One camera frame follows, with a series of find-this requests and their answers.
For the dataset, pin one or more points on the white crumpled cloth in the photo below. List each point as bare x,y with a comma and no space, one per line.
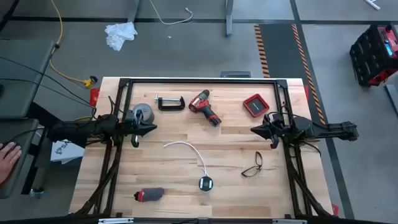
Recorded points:
119,32

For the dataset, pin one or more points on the hazard-striped floor mat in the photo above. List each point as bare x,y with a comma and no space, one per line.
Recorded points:
280,49

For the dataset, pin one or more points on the black C-clamp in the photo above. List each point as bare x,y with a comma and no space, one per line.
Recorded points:
171,108

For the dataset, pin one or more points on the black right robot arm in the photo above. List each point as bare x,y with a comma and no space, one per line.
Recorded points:
326,129

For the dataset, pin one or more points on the black desk base beam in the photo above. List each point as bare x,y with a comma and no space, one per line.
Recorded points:
40,113

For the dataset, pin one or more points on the red square tray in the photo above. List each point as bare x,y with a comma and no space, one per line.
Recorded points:
256,105

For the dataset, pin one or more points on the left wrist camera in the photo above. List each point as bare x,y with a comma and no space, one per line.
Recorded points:
135,140

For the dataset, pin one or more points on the dark-framed safety glasses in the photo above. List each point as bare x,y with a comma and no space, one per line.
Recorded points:
259,167

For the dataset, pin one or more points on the dark grey box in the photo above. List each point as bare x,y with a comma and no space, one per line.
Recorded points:
235,74

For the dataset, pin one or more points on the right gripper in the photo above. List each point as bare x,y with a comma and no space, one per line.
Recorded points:
276,126

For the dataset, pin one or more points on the grey board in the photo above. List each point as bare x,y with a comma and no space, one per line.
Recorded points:
392,98

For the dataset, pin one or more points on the grey desk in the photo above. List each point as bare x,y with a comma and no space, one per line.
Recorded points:
15,130
21,77

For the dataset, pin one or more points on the black red tool crate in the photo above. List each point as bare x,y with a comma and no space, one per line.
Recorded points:
370,56

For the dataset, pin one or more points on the grey duct tape roll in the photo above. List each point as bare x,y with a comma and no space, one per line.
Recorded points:
146,112

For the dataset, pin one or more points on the white printed bag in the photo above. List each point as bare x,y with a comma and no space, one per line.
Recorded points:
66,152

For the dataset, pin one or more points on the black aluminium rig frame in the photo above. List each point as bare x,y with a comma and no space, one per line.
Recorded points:
202,81

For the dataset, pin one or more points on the white pipe piece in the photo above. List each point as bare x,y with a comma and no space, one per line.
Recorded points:
372,4

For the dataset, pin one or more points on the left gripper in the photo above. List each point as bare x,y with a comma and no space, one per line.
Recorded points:
133,124

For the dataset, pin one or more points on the silver aluminium bar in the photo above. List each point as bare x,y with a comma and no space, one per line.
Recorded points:
289,221
115,221

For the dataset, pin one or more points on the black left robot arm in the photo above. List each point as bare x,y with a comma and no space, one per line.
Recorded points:
77,130

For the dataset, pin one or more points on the person's hand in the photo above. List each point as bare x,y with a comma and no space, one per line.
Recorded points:
7,158

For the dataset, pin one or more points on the grey desk leg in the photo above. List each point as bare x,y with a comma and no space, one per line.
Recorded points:
229,18
133,11

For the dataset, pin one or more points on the red table clamp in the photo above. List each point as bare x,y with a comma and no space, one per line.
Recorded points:
94,96
335,209

